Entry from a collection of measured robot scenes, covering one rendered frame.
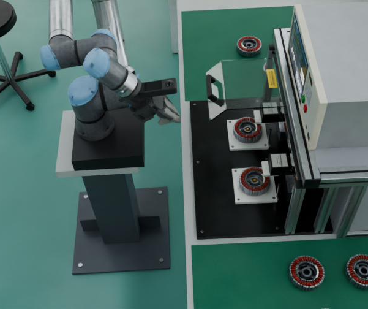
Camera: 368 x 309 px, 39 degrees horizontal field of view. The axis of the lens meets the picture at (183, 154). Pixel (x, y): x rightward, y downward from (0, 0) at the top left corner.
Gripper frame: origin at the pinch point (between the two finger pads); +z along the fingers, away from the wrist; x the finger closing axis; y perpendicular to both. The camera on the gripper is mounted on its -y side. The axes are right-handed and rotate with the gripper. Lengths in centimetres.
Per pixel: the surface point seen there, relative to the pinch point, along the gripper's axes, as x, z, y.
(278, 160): 3.2, 36.9, -12.9
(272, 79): -21.7, 25.6, -21.8
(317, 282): 42, 53, -11
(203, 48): -76, 37, 15
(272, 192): 7.1, 47.1, -3.3
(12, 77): -134, 16, 149
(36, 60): -158, 28, 147
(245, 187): 6.4, 38.4, 2.4
